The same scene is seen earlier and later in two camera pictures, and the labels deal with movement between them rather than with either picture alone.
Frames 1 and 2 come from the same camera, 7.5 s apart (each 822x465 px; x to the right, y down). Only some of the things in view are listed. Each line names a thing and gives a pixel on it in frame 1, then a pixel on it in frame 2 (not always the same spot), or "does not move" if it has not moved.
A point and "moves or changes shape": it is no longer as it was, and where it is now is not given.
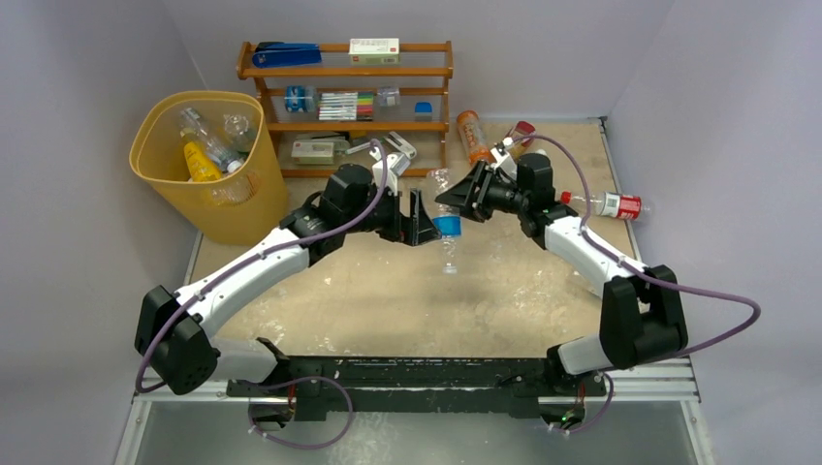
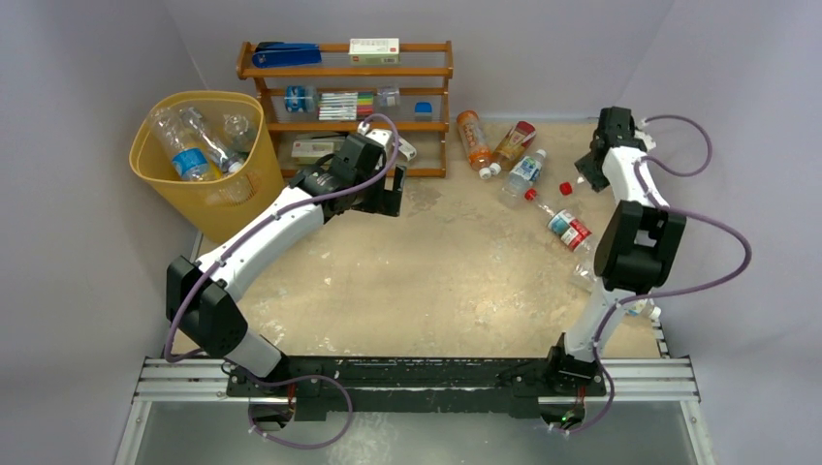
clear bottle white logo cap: x=217 y=152 does not move
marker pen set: x=350 y=106 does not move
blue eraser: x=423 y=111 does not move
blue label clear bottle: x=447 y=220 -> x=190 y=160
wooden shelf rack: x=376 y=104 does not move
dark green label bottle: x=237 y=129 does not move
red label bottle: x=613 y=204 moves or changes shape
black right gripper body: x=480 y=192 -> x=591 y=166
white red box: x=374 y=51 does not move
